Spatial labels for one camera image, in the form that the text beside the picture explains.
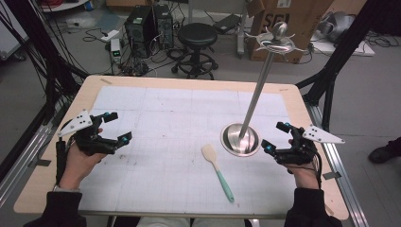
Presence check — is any black round stool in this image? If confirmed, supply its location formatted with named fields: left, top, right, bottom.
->
left=170, top=22, right=219, bottom=80

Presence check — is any person's right hand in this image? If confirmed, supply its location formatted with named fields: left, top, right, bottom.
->
left=284, top=138, right=322, bottom=191

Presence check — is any metal utensil rack with hooks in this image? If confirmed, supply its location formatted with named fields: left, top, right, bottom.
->
left=219, top=21, right=309, bottom=158

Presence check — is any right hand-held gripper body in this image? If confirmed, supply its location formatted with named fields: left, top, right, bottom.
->
left=273, top=124, right=346, bottom=166

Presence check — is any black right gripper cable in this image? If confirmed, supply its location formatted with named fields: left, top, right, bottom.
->
left=310, top=147, right=323, bottom=190

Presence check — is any aluminium rail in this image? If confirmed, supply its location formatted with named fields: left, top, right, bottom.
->
left=304, top=101, right=371, bottom=227
left=0, top=103, right=69, bottom=207

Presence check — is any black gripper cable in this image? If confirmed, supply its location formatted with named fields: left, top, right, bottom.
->
left=55, top=139, right=68, bottom=186
left=310, top=147, right=323, bottom=190

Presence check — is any white grid mat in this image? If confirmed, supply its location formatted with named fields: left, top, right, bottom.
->
left=78, top=85, right=299, bottom=216

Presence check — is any silver grey machine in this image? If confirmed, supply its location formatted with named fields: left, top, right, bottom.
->
left=314, top=11, right=357, bottom=44

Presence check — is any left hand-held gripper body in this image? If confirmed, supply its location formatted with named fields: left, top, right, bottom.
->
left=57, top=109, right=118, bottom=157

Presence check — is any large black computer tower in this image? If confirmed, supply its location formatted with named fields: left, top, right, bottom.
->
left=124, top=5, right=159, bottom=60

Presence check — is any wooden spatula with teal handle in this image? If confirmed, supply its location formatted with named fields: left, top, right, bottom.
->
left=200, top=143, right=236, bottom=203

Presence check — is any white device with green display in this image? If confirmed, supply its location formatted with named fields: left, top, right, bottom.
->
left=110, top=38, right=123, bottom=63

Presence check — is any grey tape piece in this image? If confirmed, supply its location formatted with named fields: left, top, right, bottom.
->
left=323, top=171, right=342, bottom=181
left=29, top=158, right=52, bottom=167

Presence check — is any white power strip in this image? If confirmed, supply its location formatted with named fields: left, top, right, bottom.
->
left=100, top=29, right=120, bottom=44

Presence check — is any brown cardboard box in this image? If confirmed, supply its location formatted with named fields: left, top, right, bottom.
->
left=246, top=0, right=336, bottom=64

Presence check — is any narrow black computer tower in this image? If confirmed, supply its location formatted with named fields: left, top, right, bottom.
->
left=153, top=3, right=175, bottom=50

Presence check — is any white metal stand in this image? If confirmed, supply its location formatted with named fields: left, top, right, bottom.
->
left=236, top=0, right=251, bottom=60

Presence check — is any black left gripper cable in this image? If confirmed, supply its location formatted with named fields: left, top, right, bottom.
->
left=55, top=139, right=68, bottom=186

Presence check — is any black flat device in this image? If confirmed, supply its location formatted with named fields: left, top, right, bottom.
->
left=213, top=13, right=242, bottom=34

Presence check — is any person's left hand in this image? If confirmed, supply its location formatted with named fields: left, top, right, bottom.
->
left=59, top=127, right=108, bottom=192

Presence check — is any black metal frame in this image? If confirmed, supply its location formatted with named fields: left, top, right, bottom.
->
left=295, top=0, right=401, bottom=132
left=4, top=0, right=90, bottom=112

